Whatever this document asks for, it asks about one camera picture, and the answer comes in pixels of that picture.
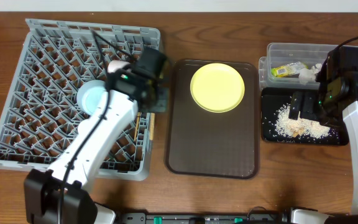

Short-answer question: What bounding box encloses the yellow round plate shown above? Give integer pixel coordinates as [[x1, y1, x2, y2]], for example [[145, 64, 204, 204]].
[[190, 63, 246, 113]]

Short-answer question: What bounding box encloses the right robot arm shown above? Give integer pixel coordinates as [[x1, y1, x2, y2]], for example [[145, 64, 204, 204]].
[[288, 44, 358, 223]]

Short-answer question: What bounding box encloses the grey plastic dishwasher rack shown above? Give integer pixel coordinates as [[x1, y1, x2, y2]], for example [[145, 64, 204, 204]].
[[0, 19, 163, 171]]

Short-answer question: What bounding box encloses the clear plastic bin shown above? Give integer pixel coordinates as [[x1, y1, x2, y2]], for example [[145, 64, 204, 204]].
[[259, 42, 336, 90]]

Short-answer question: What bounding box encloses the white tissue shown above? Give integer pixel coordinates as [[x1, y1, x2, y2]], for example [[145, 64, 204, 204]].
[[298, 63, 322, 82]]

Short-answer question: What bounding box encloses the wooden chopstick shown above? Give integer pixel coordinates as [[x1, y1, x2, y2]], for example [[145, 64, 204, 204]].
[[134, 112, 141, 141], [149, 113, 155, 141]]

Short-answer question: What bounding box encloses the cream white cup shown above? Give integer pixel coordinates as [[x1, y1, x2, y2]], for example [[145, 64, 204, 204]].
[[78, 118, 98, 136]]

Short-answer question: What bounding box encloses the green snack wrapper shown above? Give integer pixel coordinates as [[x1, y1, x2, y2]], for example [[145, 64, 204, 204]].
[[270, 62, 308, 78]]

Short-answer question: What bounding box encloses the dark brown serving tray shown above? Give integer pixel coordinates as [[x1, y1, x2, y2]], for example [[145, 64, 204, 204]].
[[165, 59, 260, 179]]

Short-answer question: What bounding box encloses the white bowl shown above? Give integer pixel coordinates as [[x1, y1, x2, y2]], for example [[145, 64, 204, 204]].
[[108, 60, 132, 73]]

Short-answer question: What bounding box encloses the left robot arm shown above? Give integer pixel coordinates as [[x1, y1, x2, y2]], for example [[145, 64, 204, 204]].
[[24, 47, 168, 223]]

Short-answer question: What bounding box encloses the rice food waste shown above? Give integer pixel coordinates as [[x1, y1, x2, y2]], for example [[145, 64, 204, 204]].
[[263, 104, 331, 139]]

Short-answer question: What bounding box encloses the black waste tray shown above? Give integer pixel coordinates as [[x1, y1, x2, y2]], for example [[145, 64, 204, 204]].
[[261, 87, 349, 146]]

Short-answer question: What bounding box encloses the light blue bowl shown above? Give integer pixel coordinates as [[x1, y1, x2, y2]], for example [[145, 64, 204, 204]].
[[76, 80, 106, 116]]

